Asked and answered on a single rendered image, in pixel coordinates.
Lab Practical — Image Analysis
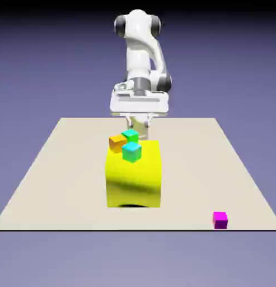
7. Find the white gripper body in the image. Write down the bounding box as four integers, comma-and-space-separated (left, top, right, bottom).
109, 89, 170, 118

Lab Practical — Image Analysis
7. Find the small green cube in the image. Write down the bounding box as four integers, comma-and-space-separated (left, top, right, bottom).
121, 129, 140, 145

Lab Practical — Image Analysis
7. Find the small orange cube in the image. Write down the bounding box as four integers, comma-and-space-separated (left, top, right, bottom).
109, 134, 128, 154

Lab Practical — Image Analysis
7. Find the small cyan cube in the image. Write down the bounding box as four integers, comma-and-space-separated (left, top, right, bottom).
121, 141, 142, 164

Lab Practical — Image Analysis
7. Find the small magenta cube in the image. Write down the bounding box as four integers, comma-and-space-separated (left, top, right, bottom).
213, 211, 228, 230

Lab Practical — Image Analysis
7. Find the large yellow box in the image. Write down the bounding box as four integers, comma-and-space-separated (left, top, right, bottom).
105, 140, 162, 209

